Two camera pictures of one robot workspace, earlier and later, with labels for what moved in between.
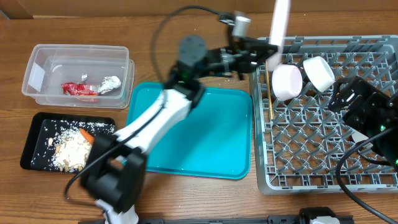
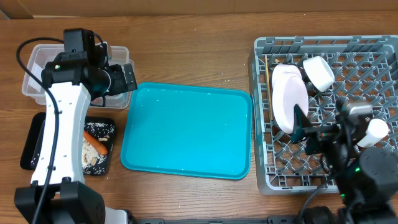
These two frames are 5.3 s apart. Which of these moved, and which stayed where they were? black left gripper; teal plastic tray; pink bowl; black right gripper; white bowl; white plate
Moved: white plate; black left gripper; black right gripper
Stayed: teal plastic tray; pink bowl; white bowl
